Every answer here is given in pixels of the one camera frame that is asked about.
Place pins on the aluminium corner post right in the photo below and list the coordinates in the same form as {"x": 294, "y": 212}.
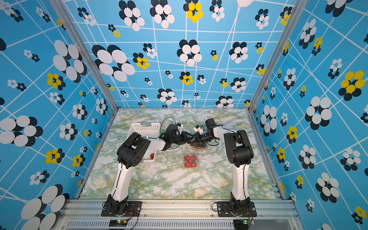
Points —
{"x": 289, "y": 28}

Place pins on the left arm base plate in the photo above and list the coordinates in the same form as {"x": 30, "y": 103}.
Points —
{"x": 126, "y": 209}

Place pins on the small green circuit board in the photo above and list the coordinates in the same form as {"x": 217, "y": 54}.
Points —
{"x": 118, "y": 223}

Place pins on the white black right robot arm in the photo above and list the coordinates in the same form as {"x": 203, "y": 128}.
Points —
{"x": 239, "y": 153}

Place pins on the aluminium front rail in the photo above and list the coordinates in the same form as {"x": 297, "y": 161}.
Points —
{"x": 85, "y": 214}

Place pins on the aluminium corner post left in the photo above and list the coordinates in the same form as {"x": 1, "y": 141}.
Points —
{"x": 75, "y": 35}

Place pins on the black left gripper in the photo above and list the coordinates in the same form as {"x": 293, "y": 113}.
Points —
{"x": 185, "y": 137}

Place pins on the aluminium corner post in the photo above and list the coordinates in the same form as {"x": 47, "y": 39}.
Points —
{"x": 75, "y": 35}
{"x": 289, "y": 28}

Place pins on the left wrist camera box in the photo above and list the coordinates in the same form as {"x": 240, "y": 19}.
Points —
{"x": 174, "y": 130}

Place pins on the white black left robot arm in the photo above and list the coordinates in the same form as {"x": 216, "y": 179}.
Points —
{"x": 129, "y": 155}

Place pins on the white perforated plastic basket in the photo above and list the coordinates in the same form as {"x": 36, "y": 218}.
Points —
{"x": 145, "y": 130}

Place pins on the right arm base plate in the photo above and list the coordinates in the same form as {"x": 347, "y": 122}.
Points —
{"x": 244, "y": 209}

